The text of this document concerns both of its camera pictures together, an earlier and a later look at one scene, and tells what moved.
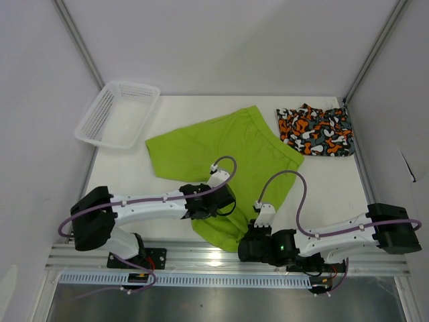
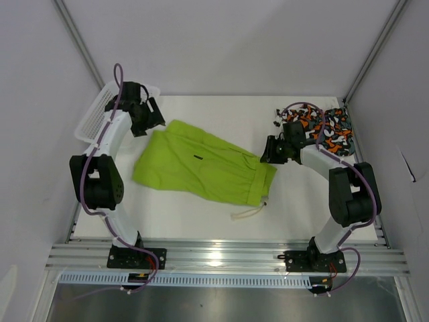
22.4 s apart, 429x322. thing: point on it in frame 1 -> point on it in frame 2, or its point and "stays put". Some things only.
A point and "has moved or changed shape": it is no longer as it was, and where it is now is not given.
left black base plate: (153, 258) stays put
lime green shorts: (262, 169) has moved or changed shape
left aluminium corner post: (62, 9) stays put
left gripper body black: (210, 213) -> (141, 124)
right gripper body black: (258, 233) -> (282, 150)
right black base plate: (340, 267) stays put
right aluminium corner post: (393, 21) stays put
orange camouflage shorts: (314, 131) stays put
